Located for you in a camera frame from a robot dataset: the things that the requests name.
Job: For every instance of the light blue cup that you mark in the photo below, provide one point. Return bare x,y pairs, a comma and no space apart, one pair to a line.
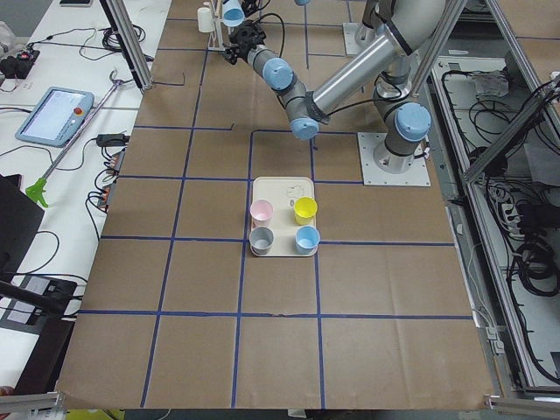
232,13
307,240

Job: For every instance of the green plastic tool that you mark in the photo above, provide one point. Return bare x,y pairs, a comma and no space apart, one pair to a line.
36,192

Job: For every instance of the yellow cup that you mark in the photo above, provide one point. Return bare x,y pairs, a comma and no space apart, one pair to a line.
305,210

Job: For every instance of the aluminium frame post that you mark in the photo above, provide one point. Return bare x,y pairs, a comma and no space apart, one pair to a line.
120,23

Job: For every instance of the black power adapter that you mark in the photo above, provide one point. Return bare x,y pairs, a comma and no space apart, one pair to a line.
112,140

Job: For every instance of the blue teach pendant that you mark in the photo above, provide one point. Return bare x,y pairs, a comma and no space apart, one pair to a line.
57,117

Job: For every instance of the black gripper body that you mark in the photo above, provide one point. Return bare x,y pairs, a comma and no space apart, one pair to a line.
241,45
247,6

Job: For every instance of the pink cup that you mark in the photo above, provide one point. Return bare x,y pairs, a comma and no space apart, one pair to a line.
261,212

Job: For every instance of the black monitor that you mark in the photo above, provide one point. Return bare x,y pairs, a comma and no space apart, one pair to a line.
20,221

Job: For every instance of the white green-lined cup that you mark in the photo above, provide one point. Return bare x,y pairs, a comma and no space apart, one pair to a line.
205,19

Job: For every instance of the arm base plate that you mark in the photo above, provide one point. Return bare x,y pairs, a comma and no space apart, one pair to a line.
379,167
354,38

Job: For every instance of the silver reacher grabber tool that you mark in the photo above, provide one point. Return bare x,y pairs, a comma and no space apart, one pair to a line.
116,83

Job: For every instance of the cream plastic tray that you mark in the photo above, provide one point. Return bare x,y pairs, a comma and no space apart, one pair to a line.
282,193

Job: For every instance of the white wire cup rack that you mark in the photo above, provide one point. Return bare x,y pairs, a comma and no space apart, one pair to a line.
219,37

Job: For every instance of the grey cup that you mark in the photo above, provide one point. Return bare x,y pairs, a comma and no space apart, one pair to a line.
261,240

